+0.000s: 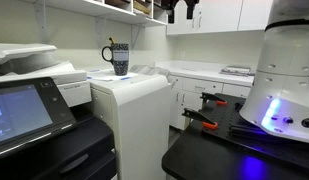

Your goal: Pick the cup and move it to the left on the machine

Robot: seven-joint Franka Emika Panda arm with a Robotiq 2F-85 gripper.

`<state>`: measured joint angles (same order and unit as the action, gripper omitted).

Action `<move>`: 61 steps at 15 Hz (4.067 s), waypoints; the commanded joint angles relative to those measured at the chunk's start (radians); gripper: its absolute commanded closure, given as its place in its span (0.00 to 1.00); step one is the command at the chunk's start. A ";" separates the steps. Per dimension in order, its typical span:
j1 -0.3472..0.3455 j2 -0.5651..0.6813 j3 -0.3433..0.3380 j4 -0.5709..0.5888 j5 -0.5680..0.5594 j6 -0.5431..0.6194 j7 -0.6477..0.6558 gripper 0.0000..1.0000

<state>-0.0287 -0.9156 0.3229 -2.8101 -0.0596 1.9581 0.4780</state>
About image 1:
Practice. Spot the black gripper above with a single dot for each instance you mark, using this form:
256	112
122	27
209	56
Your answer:
169	5

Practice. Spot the black speckled mug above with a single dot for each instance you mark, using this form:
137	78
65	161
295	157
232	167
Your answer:
119	57

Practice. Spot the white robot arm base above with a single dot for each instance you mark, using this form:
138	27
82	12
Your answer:
278	102

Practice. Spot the white upper cabinets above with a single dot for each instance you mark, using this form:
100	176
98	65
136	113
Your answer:
214	16

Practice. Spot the white cabinets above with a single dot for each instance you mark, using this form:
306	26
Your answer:
186	93
214	16

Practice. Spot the yellow item in mug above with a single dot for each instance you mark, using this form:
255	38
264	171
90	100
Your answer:
111	40

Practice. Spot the white lower cabinets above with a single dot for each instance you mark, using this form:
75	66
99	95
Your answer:
186	93

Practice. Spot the stack of papers on counter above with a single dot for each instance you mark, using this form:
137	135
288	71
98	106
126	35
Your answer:
237	71

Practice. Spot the far black orange clamp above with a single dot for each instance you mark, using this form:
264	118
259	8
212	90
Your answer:
212	97

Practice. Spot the black orange clamp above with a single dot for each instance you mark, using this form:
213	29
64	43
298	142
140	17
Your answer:
196	115
212	97

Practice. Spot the white paper on finisher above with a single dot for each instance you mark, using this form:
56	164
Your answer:
108	75

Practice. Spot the near black orange clamp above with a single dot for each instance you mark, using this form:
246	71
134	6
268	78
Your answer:
196	115

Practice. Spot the white finisher unit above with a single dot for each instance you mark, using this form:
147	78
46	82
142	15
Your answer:
138	110

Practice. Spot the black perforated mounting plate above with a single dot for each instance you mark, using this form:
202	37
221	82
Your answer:
233	129

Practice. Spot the white office copier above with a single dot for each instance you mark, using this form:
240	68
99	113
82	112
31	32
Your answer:
85	152

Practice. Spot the copier touchscreen panel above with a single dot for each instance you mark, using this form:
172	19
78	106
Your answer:
31	110

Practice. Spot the white wall shelf unit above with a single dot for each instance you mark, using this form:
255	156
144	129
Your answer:
144	13

